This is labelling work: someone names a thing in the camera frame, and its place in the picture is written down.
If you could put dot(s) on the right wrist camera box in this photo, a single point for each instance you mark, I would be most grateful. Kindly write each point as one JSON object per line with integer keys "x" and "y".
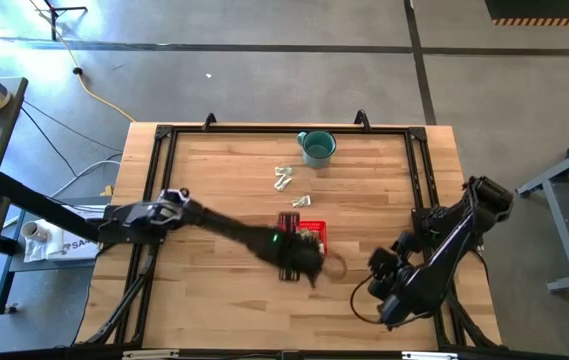
{"x": 379, "y": 260}

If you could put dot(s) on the black tripod stand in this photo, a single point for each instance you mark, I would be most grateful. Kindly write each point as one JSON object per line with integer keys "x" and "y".
{"x": 54, "y": 22}

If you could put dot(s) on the small yellow object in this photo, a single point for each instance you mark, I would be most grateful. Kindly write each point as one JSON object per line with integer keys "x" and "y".
{"x": 107, "y": 190}

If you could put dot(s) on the white printed bag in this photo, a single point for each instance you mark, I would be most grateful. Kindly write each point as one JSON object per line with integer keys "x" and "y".
{"x": 69, "y": 248}

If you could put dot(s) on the black diagonal beam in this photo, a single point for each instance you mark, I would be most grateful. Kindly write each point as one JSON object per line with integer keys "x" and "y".
{"x": 39, "y": 205}

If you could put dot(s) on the white metal bracket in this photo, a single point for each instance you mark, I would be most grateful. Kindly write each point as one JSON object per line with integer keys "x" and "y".
{"x": 430, "y": 355}
{"x": 150, "y": 354}

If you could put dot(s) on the teal enamel mug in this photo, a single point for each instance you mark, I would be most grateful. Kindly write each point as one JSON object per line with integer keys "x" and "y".
{"x": 319, "y": 150}

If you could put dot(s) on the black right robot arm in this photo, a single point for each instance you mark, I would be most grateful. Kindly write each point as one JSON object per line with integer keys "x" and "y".
{"x": 464, "y": 225}

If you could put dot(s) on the white paper cup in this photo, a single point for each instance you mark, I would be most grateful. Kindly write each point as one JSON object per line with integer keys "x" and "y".
{"x": 34, "y": 231}

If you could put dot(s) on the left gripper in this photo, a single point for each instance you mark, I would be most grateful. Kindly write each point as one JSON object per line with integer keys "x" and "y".
{"x": 294, "y": 252}

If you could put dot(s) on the black table clamp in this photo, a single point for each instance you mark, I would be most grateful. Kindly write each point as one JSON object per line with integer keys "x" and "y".
{"x": 362, "y": 120}
{"x": 209, "y": 121}

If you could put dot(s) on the black hazard striped mat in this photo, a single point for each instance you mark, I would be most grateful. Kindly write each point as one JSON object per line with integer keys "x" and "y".
{"x": 544, "y": 10}

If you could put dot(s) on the blue metal stand leg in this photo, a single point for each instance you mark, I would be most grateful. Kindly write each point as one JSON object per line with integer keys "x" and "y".
{"x": 5, "y": 277}

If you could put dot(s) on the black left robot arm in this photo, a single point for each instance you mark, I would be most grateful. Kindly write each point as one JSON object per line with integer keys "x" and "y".
{"x": 164, "y": 212}

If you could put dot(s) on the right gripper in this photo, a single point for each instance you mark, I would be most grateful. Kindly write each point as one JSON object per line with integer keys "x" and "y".
{"x": 404, "y": 300}

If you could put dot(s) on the red plastic basket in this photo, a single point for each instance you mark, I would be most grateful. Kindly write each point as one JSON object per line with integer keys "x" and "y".
{"x": 316, "y": 226}

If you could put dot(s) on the grey-blue metal table frame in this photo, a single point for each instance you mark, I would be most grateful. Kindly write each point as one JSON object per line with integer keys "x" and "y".
{"x": 561, "y": 230}

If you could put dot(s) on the black aluminium table frame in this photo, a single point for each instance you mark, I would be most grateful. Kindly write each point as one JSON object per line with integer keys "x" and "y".
{"x": 289, "y": 129}

